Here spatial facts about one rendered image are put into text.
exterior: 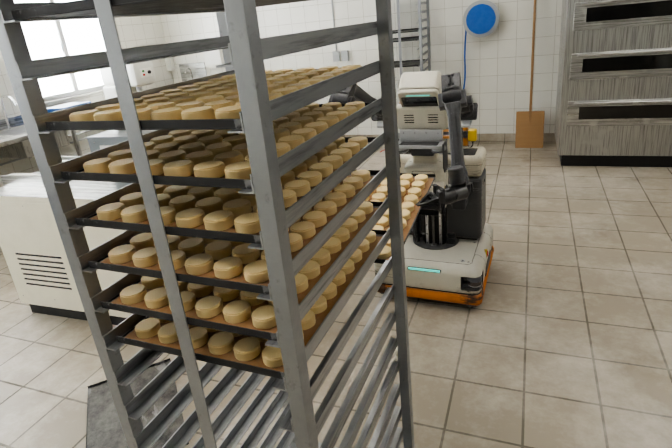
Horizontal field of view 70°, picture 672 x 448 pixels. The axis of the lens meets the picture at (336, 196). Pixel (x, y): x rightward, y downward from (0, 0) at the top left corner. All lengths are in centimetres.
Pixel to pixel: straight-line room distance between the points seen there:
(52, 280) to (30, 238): 29
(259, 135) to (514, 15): 558
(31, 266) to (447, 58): 481
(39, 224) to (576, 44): 454
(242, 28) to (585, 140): 484
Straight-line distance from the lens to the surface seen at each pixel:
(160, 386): 128
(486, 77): 622
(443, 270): 279
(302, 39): 86
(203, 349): 103
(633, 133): 536
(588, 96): 524
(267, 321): 87
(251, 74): 66
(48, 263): 341
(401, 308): 146
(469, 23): 604
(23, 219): 339
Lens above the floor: 162
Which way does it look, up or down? 20 degrees down
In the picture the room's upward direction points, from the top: 6 degrees counter-clockwise
